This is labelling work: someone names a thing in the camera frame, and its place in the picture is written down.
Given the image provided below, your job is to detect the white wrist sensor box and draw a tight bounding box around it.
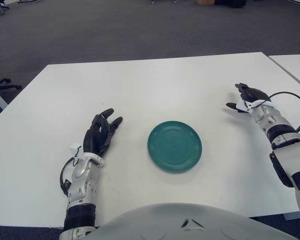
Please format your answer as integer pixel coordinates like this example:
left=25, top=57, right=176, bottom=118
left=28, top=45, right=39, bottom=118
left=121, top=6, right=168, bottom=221
left=236, top=99, right=253, bottom=113
left=69, top=142, right=82, bottom=158

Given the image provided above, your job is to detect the white left wrist sensor box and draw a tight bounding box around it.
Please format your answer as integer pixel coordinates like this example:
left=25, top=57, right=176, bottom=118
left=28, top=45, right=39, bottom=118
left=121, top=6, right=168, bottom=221
left=69, top=142, right=82, bottom=158

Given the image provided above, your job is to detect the dark background furniture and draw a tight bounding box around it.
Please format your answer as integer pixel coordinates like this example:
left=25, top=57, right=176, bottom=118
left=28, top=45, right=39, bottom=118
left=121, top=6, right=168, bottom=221
left=214, top=0, right=248, bottom=8

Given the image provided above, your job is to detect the grey robot torso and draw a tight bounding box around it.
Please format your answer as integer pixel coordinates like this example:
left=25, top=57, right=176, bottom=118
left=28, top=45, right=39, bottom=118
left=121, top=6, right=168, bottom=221
left=86, top=202, right=293, bottom=240

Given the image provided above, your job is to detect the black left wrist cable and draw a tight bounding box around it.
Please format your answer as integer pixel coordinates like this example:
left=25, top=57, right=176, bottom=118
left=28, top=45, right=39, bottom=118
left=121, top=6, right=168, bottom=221
left=59, top=157, right=77, bottom=198

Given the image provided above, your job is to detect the white right wrist sensor box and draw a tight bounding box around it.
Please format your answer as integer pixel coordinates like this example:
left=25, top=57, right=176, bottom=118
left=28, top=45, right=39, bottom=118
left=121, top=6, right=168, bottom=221
left=236, top=99, right=253, bottom=113

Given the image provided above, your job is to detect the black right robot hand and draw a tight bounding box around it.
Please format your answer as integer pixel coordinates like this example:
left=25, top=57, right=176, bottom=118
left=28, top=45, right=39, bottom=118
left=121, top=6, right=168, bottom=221
left=226, top=83, right=270, bottom=110

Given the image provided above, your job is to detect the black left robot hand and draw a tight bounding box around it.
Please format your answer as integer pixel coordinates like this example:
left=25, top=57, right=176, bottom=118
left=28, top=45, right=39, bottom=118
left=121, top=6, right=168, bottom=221
left=82, top=108, right=123, bottom=157

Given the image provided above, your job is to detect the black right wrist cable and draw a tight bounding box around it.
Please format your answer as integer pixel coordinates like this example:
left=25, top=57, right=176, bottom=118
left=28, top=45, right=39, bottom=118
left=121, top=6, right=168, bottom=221
left=264, top=91, right=300, bottom=132

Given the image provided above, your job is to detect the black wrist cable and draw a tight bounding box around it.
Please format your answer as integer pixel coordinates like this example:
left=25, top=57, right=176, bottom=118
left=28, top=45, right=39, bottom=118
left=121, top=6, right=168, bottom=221
left=264, top=91, right=300, bottom=132
left=59, top=157, right=77, bottom=198

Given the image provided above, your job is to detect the teal round plate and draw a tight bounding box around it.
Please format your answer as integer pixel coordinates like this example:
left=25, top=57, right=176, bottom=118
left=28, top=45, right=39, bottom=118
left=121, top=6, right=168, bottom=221
left=147, top=120, right=203, bottom=174

